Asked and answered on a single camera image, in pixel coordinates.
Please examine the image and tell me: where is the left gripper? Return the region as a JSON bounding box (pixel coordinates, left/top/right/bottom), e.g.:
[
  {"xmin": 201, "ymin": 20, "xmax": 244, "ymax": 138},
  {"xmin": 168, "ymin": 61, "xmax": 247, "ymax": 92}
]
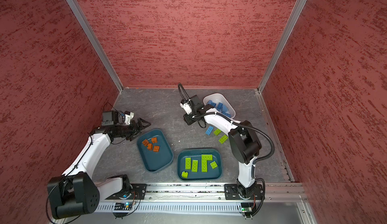
[{"xmin": 115, "ymin": 118, "xmax": 151, "ymax": 140}]

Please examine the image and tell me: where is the blue slope brick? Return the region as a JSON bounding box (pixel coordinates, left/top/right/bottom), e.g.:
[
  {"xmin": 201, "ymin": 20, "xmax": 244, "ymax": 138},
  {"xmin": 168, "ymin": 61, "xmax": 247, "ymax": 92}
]
[{"xmin": 222, "ymin": 105, "xmax": 229, "ymax": 112}]

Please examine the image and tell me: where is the green long brick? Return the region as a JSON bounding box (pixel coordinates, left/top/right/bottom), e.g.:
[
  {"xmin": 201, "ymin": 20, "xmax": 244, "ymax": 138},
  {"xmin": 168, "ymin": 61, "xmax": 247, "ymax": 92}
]
[
  {"xmin": 184, "ymin": 157, "xmax": 191, "ymax": 170},
  {"xmin": 201, "ymin": 160, "xmax": 208, "ymax": 173},
  {"xmin": 201, "ymin": 155, "xmax": 213, "ymax": 161},
  {"xmin": 214, "ymin": 129, "xmax": 222, "ymax": 135},
  {"xmin": 191, "ymin": 160, "xmax": 199, "ymax": 173},
  {"xmin": 219, "ymin": 135, "xmax": 228, "ymax": 144}
]

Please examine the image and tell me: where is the green long brick top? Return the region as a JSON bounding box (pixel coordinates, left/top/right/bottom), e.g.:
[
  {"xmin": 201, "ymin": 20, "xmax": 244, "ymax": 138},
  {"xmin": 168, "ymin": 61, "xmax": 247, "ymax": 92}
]
[{"xmin": 201, "ymin": 160, "xmax": 208, "ymax": 173}]

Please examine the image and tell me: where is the green small brick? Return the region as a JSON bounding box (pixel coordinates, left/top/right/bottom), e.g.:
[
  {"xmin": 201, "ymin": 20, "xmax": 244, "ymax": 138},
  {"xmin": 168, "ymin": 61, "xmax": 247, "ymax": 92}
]
[
  {"xmin": 210, "ymin": 161, "xmax": 218, "ymax": 169},
  {"xmin": 181, "ymin": 171, "xmax": 188, "ymax": 178}
]

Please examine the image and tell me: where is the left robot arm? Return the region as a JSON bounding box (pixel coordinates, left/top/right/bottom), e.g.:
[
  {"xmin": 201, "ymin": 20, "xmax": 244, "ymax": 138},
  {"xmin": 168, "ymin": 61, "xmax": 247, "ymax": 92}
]
[{"xmin": 46, "ymin": 118, "xmax": 151, "ymax": 223}]

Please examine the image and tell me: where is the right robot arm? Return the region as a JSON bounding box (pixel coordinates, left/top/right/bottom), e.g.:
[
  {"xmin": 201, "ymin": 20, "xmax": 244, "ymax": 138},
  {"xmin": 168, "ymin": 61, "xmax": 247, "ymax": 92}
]
[{"xmin": 180, "ymin": 95, "xmax": 262, "ymax": 199}]

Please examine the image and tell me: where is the white plastic bin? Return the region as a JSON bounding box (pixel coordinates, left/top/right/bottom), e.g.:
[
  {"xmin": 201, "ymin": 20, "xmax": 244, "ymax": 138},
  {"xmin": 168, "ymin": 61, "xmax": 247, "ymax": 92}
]
[{"xmin": 203, "ymin": 93, "xmax": 236, "ymax": 119}]

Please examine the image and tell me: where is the left teal bin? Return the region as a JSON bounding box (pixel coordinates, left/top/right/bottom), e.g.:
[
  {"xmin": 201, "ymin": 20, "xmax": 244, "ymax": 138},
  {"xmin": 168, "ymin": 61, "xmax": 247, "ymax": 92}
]
[{"xmin": 137, "ymin": 129, "xmax": 174, "ymax": 173}]

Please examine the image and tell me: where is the teal bin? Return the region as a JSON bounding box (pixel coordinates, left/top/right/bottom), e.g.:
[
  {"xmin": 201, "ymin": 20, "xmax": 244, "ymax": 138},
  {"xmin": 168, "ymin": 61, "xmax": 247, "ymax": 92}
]
[
  {"xmin": 177, "ymin": 148, "xmax": 223, "ymax": 181},
  {"xmin": 137, "ymin": 129, "xmax": 174, "ymax": 173}
]

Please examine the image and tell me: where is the right teal bin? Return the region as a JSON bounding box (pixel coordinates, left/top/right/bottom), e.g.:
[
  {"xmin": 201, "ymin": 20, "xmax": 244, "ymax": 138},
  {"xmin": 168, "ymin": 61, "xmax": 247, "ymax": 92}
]
[{"xmin": 177, "ymin": 148, "xmax": 223, "ymax": 181}]

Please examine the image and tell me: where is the left controller board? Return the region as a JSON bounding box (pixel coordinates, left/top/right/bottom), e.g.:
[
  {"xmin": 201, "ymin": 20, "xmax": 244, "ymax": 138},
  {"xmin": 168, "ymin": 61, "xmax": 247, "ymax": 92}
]
[{"xmin": 113, "ymin": 202, "xmax": 133, "ymax": 212}]

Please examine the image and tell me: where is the controller board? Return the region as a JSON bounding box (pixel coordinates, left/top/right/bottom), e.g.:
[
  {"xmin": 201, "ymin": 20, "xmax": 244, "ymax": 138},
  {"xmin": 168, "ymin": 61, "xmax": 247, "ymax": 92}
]
[
  {"xmin": 113, "ymin": 202, "xmax": 133, "ymax": 212},
  {"xmin": 240, "ymin": 202, "xmax": 257, "ymax": 213}
]

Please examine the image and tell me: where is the right controller board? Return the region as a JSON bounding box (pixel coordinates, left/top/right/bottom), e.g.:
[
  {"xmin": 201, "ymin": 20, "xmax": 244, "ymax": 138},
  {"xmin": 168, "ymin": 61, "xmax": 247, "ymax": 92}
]
[{"xmin": 240, "ymin": 202, "xmax": 257, "ymax": 213}]

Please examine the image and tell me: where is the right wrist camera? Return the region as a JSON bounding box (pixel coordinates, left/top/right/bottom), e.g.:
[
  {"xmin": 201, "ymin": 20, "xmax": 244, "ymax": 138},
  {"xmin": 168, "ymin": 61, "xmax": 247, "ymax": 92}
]
[{"xmin": 180, "ymin": 100, "xmax": 192, "ymax": 115}]

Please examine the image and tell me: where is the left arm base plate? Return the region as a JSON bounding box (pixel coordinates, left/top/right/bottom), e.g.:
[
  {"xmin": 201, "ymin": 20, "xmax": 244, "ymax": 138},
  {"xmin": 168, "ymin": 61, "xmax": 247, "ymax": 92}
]
[{"xmin": 107, "ymin": 183, "xmax": 148, "ymax": 201}]

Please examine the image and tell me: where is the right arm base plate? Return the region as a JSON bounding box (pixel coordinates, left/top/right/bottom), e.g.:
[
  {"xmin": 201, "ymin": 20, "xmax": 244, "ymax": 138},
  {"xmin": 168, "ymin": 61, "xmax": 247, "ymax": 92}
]
[{"xmin": 224, "ymin": 184, "xmax": 263, "ymax": 200}]

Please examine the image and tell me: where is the aluminium front rail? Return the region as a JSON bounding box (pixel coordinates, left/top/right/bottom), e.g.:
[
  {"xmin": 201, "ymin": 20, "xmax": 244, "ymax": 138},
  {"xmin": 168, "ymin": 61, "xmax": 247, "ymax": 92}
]
[{"xmin": 142, "ymin": 182, "xmax": 309, "ymax": 202}]

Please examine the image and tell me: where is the left aluminium corner post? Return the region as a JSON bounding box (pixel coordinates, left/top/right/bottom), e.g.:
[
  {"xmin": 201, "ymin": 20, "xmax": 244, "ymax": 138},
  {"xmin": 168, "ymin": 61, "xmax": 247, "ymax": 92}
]
[{"xmin": 66, "ymin": 0, "xmax": 124, "ymax": 93}]

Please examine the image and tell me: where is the aluminium corner post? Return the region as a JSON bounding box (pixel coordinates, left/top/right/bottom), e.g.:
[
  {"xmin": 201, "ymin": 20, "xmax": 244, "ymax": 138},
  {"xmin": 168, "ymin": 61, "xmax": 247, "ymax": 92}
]
[
  {"xmin": 258, "ymin": 0, "xmax": 307, "ymax": 94},
  {"xmin": 66, "ymin": 0, "xmax": 124, "ymax": 93}
]

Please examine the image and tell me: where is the right aluminium corner post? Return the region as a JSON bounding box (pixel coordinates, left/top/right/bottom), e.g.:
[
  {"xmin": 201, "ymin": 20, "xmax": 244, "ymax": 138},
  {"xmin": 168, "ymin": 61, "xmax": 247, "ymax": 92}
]
[{"xmin": 258, "ymin": 0, "xmax": 307, "ymax": 94}]

